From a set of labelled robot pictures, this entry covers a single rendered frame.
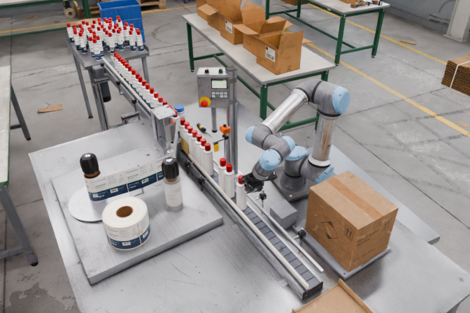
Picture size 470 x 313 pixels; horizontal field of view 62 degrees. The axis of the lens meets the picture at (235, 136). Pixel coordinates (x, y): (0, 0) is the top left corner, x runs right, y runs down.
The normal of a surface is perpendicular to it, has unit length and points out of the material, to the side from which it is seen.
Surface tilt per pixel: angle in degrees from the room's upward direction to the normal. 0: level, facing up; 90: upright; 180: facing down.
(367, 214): 0
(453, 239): 0
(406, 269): 0
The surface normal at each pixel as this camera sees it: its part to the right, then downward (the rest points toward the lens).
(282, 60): 0.53, 0.46
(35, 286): -0.01, -0.83
